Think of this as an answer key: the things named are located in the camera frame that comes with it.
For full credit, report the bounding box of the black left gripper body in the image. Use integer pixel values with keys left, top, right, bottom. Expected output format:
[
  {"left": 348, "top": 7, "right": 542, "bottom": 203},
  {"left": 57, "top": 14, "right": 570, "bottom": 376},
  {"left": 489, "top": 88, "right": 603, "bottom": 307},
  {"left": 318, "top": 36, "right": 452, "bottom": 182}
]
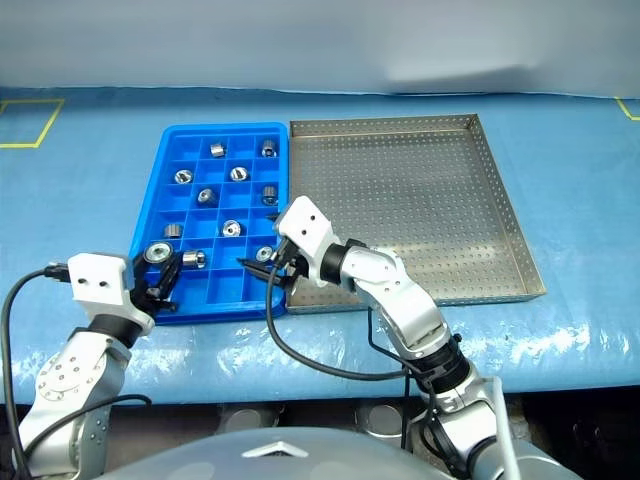
[{"left": 130, "top": 279, "right": 179, "bottom": 317}]

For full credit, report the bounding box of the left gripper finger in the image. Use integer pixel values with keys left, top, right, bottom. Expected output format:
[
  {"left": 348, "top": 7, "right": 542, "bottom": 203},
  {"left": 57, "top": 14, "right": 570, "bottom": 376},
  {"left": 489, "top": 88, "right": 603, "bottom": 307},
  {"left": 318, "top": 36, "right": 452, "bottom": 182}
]
[
  {"left": 158, "top": 254, "right": 182, "bottom": 299},
  {"left": 130, "top": 254, "right": 150, "bottom": 296}
]

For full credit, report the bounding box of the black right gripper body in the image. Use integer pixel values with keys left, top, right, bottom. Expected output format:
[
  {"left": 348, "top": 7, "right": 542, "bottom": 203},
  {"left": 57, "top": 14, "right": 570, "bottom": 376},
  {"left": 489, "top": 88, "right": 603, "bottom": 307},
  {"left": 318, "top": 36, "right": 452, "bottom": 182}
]
[{"left": 272, "top": 238, "right": 312, "bottom": 290}]

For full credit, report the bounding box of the blue compartment tray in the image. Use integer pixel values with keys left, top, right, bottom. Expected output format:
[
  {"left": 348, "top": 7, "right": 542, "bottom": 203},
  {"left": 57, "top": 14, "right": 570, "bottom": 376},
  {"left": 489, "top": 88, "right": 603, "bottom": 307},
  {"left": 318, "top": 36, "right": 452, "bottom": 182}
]
[{"left": 128, "top": 121, "right": 290, "bottom": 326}]

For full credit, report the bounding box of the grey round cylinder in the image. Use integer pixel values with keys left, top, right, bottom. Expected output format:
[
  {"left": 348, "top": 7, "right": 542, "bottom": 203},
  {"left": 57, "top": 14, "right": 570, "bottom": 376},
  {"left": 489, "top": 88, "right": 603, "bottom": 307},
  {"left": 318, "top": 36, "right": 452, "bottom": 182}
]
[
  {"left": 354, "top": 402, "right": 409, "bottom": 439},
  {"left": 219, "top": 404, "right": 281, "bottom": 432}
]

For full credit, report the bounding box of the perforated metal tray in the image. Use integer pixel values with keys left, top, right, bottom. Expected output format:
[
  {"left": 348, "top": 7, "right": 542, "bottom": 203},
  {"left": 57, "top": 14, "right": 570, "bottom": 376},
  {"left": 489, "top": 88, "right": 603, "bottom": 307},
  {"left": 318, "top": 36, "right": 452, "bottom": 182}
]
[{"left": 285, "top": 113, "right": 547, "bottom": 315}]

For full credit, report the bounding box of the grey robot torso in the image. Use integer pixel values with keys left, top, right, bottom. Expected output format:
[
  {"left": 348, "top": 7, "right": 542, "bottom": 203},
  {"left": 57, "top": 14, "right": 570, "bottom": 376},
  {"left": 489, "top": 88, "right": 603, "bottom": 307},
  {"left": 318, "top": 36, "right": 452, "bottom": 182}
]
[{"left": 94, "top": 425, "right": 566, "bottom": 480}]

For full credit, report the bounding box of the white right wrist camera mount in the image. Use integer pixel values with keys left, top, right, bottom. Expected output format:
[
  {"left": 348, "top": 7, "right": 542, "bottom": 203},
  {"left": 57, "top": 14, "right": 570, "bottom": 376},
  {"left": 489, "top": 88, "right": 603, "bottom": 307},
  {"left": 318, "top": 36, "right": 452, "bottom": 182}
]
[{"left": 273, "top": 195, "right": 335, "bottom": 289}]

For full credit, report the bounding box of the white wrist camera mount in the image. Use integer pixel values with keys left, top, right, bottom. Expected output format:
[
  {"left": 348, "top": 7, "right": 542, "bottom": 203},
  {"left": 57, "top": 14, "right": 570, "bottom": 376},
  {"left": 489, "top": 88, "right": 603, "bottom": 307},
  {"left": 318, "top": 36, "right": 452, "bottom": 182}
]
[
  {"left": 273, "top": 195, "right": 335, "bottom": 289},
  {"left": 67, "top": 253, "right": 156, "bottom": 334}
]

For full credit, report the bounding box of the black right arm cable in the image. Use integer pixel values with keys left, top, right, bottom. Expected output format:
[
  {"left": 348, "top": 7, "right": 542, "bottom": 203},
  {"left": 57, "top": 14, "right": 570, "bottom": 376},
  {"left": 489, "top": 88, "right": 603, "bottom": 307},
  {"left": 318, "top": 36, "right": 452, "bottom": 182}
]
[{"left": 264, "top": 249, "right": 416, "bottom": 451}]

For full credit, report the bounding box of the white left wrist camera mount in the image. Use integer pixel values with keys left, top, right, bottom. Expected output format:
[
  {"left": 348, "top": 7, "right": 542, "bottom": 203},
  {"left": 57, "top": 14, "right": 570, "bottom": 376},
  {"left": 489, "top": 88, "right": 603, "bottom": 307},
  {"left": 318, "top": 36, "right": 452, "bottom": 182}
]
[{"left": 67, "top": 253, "right": 156, "bottom": 334}]

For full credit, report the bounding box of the white strap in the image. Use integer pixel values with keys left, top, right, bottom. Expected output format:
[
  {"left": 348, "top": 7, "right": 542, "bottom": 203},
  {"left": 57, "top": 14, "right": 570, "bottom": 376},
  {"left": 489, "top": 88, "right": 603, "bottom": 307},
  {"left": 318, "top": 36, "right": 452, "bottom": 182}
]
[{"left": 492, "top": 377, "right": 521, "bottom": 480}]

